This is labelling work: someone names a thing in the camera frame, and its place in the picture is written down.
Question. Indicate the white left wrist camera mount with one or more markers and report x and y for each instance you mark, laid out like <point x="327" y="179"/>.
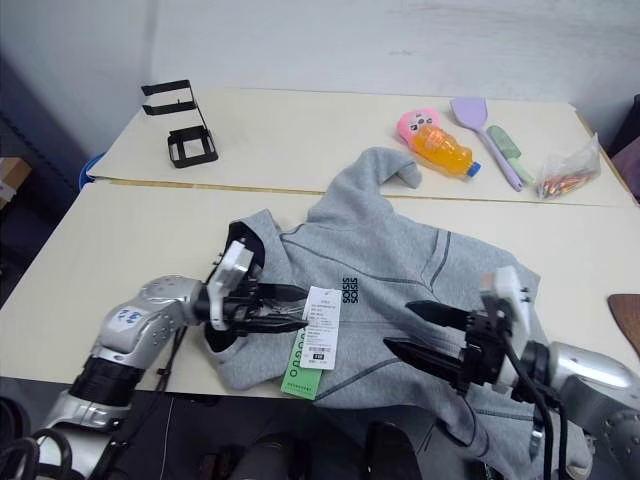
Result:
<point x="231" y="267"/>

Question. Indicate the green silicone brush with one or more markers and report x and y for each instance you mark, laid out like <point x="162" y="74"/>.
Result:
<point x="505" y="145"/>

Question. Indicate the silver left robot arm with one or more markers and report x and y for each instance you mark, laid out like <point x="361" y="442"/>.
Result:
<point x="140" y="320"/>

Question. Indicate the dark rounded shape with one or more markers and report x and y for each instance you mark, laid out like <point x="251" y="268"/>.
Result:
<point x="270" y="460"/>

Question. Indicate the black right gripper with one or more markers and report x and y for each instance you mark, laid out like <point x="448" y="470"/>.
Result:
<point x="487" y="345"/>

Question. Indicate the brown wooden board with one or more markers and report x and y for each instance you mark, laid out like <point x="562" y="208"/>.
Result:
<point x="627" y="320"/>

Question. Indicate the orange drink bottle blue cap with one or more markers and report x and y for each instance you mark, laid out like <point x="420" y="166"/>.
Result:
<point x="442" y="150"/>

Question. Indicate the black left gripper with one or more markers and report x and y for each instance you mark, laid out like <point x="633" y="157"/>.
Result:
<point x="242" y="305"/>

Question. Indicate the white paper hang tag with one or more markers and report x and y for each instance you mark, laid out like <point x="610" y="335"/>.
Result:
<point x="322" y="325"/>

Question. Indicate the pink plush toy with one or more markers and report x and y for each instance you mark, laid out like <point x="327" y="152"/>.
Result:
<point x="412" y="122"/>

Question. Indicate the brown cardboard box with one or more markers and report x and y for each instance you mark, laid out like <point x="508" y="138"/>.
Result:
<point x="12" y="177"/>

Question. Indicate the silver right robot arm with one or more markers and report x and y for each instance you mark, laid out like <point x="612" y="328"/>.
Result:
<point x="585" y="380"/>

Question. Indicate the clear bag of candies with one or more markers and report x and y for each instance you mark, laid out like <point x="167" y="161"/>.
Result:
<point x="567" y="172"/>

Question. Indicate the green paper hang tag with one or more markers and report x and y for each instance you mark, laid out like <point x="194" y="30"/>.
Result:
<point x="300" y="375"/>

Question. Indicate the purple silicone spatula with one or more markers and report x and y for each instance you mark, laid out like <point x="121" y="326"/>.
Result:
<point x="472" y="117"/>

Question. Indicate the grey hooded zip jacket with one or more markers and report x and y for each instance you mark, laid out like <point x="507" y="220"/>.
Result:
<point x="380" y="250"/>

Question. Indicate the purple seat cushion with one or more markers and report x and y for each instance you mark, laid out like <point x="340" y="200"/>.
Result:
<point x="629" y="167"/>

